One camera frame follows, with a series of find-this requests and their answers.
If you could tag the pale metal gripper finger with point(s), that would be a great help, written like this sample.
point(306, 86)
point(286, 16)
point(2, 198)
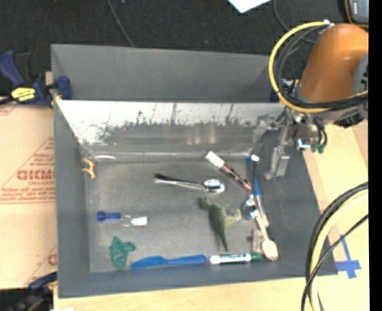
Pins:
point(272, 170)
point(284, 165)

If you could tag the blue pen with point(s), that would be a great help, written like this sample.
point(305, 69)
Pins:
point(256, 188)

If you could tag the white-capped red-brown marker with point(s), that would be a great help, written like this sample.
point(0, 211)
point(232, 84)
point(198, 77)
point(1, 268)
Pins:
point(230, 170)

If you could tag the small metal spoon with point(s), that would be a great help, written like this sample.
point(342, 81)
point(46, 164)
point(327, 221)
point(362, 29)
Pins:
point(250, 208)

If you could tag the long metal spoon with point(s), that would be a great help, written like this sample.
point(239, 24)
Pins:
point(207, 186)

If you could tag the small grey block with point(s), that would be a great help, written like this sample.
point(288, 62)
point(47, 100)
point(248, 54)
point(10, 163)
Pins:
point(257, 240)

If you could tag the green toy dinosaur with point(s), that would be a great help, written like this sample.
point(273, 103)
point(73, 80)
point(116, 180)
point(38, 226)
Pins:
point(219, 220)

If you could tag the wooden spoon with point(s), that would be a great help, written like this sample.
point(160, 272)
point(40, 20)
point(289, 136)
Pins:
point(268, 246)

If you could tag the white and green marker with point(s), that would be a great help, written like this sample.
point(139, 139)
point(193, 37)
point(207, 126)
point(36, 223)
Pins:
point(233, 258)

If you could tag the grey metal bin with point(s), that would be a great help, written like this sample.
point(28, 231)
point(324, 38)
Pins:
point(165, 232)

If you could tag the blue plastic knife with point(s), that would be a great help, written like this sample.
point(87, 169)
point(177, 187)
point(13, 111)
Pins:
point(168, 261)

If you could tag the teal spotted toy animal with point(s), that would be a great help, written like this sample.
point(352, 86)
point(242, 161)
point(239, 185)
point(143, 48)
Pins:
point(120, 251)

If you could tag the small tan toy animal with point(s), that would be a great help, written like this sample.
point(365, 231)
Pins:
point(90, 168)

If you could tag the brown cardboard board red print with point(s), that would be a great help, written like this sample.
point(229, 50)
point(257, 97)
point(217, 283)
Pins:
point(22, 190)

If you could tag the black cylinder on white bracket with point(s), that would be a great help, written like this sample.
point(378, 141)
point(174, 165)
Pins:
point(349, 120)

